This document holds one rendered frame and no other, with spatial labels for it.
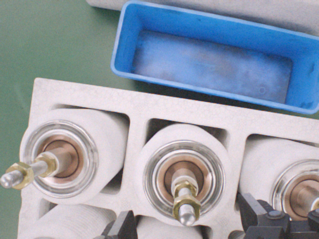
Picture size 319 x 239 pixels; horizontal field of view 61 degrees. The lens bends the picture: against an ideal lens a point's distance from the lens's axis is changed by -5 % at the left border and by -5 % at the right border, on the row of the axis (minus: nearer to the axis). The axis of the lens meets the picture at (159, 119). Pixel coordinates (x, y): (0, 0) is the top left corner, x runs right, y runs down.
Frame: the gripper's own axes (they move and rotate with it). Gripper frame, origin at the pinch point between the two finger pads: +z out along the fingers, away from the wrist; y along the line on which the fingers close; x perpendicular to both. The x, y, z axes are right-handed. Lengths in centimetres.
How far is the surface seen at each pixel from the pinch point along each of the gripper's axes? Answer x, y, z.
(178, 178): 1.0, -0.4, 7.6
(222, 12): 19.8, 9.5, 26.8
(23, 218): -3.9, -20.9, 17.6
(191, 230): -7.9, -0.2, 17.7
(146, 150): 3.3, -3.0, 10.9
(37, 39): 24.2, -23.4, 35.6
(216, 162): 1.3, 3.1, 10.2
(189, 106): 6.7, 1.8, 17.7
